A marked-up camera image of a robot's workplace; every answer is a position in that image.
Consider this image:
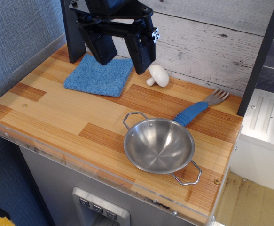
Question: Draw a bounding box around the dark grey right post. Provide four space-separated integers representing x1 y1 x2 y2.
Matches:
237 10 274 116

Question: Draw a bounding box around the dark grey left post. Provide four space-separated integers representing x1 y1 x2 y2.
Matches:
60 0 86 63

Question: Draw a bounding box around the stainless steel two-handled bowl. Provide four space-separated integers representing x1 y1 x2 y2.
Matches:
123 114 202 186

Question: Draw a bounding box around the blue folded microfiber cloth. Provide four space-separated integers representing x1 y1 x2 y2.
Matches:
64 54 133 97

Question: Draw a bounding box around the white ribbed cabinet unit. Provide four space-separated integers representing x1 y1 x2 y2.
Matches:
230 89 274 189

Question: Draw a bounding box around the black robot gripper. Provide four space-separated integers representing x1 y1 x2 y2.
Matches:
69 0 160 74

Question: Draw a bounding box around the white toy mushroom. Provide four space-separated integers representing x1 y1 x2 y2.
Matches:
146 65 169 88

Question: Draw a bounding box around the silver button control panel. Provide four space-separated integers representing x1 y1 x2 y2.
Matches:
72 187 131 226

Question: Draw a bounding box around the blue handled metal fork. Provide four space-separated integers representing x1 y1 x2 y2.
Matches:
173 88 229 126

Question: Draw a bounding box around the clear acrylic table edge guard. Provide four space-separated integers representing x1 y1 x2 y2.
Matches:
0 114 242 226

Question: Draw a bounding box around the dark grey post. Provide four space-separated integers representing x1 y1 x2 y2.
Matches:
237 10 274 116
60 0 86 63

